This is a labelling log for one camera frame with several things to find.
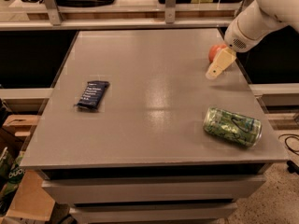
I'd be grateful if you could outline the green printed bag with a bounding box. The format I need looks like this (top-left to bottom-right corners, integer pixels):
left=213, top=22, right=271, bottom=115
left=0, top=151, right=25, bottom=217

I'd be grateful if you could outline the black cable on floor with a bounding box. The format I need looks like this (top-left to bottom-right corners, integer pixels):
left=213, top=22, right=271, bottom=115
left=278, top=133, right=299, bottom=157

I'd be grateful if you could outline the upper grey drawer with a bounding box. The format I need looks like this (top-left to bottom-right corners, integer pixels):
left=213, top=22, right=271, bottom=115
left=42, top=175, right=265, bottom=204

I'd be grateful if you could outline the grey drawer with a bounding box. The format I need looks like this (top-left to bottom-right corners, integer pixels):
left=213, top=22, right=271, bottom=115
left=42, top=175, right=265, bottom=204
left=70, top=203, right=237, bottom=224

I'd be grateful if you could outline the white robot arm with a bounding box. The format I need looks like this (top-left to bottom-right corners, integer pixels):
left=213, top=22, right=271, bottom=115
left=206, top=0, right=299, bottom=79

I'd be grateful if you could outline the lower grey drawer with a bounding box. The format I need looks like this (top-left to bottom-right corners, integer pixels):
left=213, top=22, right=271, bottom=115
left=70, top=203, right=237, bottom=224

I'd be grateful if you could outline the middle metal shelf bracket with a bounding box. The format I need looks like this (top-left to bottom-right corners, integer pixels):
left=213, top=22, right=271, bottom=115
left=164, top=0, right=176, bottom=24

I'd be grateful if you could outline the green soda can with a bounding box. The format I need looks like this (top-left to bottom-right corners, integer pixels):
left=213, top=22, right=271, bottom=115
left=203, top=107, right=263, bottom=147

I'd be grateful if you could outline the dark blue rxbar wrapper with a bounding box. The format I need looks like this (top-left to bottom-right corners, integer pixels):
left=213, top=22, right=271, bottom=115
left=75, top=80, right=110, bottom=111

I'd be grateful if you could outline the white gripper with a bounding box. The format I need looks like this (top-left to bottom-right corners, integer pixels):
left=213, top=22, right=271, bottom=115
left=206, top=0, right=286, bottom=79

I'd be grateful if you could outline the red apple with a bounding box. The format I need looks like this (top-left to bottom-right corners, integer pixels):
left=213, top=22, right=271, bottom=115
left=208, top=44, right=226, bottom=63

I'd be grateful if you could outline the brown cardboard box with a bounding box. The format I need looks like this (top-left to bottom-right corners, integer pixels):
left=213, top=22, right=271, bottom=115
left=0, top=115, right=55, bottom=224

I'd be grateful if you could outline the left metal shelf bracket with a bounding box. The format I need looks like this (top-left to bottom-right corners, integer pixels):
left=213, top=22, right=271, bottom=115
left=43, top=0, right=62, bottom=25

